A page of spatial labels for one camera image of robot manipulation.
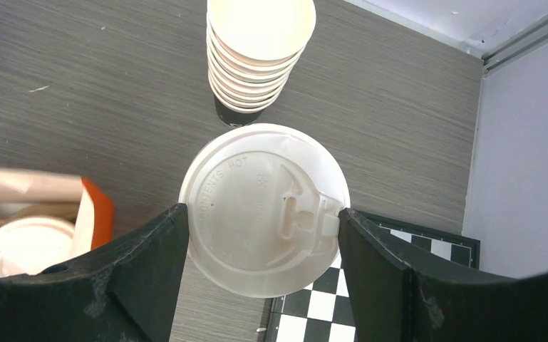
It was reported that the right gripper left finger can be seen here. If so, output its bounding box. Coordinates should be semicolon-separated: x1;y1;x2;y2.
0;203;189;341

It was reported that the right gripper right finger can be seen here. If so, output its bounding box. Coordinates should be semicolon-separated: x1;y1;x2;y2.
338;208;548;341

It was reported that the orange paper bag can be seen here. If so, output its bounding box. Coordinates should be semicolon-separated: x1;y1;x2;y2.
0;168;115;261

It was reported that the white plastic cup lid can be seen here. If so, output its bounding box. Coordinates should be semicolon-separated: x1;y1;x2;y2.
178;123;351;299

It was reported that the black white checkerboard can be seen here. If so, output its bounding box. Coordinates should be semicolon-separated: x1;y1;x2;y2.
263;209;482;342

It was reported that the stack of white paper cups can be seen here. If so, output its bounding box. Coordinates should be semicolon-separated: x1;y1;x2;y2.
206;1;316;127

